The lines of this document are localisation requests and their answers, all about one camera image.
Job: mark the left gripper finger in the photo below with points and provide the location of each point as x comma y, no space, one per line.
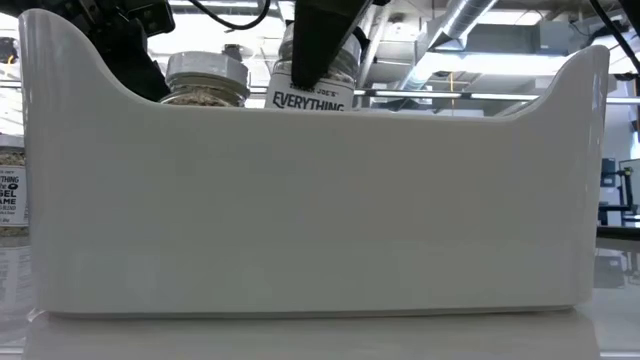
132,65

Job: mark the black background workstation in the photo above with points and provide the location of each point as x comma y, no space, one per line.
607,175

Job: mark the seasoning jar with white lid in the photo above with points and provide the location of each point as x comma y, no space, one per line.
335,92
12,195
205,75

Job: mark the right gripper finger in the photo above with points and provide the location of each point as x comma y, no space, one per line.
363,47
320,35

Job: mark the smooth silver ventilation duct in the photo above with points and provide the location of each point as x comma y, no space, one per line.
465,20

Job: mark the black hanging ceiling camera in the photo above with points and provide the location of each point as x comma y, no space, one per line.
234,49
7,50

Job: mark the white plastic storage bin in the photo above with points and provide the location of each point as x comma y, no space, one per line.
320,210

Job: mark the long linear ceiling light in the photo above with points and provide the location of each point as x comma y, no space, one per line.
500,96

